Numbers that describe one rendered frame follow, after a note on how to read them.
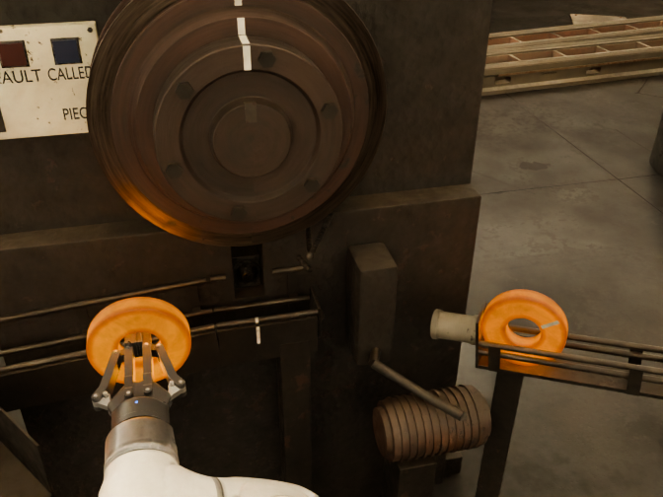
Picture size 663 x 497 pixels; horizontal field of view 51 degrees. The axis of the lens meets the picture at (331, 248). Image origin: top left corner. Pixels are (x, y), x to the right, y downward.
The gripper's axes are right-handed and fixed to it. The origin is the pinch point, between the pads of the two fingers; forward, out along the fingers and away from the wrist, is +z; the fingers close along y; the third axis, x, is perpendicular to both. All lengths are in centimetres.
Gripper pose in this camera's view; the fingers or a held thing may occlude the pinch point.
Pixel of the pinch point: (137, 334)
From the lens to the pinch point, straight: 111.9
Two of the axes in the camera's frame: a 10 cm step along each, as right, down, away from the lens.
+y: 9.7, -1.2, 2.0
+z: -2.4, -5.6, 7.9
